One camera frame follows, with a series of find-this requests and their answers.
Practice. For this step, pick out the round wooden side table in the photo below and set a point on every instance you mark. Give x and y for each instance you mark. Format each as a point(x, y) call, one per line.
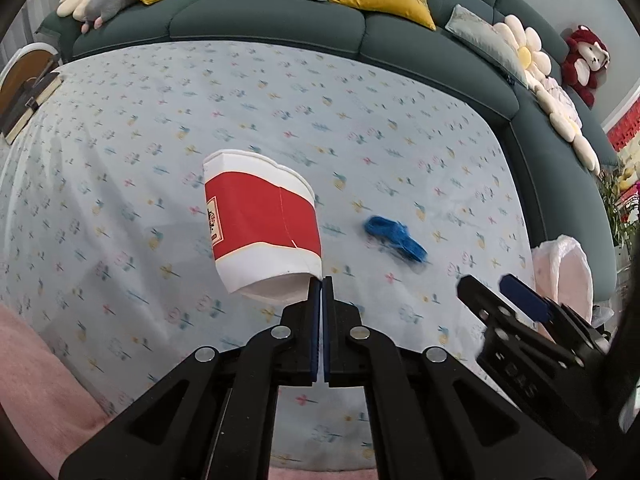
point(26, 64)

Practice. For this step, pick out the pink fluffy rug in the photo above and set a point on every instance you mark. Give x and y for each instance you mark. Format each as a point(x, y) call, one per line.
point(54, 414)

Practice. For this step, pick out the book on table edge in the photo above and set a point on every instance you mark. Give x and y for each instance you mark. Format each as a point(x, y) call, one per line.
point(26, 104)

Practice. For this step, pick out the blue crumpled wrapper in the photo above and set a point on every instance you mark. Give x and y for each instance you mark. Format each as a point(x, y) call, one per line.
point(395, 235)

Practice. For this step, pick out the potted flowers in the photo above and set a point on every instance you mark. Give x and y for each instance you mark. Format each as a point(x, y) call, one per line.
point(619, 190)

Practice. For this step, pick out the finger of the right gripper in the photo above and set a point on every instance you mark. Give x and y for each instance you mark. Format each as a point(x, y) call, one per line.
point(537, 308)
point(518, 353)

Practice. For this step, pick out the grey plush toy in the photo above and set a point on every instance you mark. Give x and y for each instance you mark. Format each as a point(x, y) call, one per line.
point(98, 12)

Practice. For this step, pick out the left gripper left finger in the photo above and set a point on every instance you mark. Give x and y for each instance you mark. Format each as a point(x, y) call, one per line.
point(212, 415)

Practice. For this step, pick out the white flower plush cushion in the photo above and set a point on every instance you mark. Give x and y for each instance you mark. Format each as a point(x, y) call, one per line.
point(527, 45)

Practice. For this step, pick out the dark green sectional sofa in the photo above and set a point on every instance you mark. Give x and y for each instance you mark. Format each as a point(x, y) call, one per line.
point(557, 193)

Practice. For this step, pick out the floral light blue tablecloth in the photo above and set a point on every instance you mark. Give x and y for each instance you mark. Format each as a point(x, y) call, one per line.
point(104, 240)

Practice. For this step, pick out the light blue cushion right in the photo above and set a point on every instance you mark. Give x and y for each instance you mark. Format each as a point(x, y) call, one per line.
point(484, 40)

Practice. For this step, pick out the red white teddy bear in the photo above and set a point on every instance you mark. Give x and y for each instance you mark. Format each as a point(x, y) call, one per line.
point(588, 57)

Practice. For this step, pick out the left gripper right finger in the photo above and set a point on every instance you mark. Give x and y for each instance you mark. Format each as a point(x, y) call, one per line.
point(430, 416)

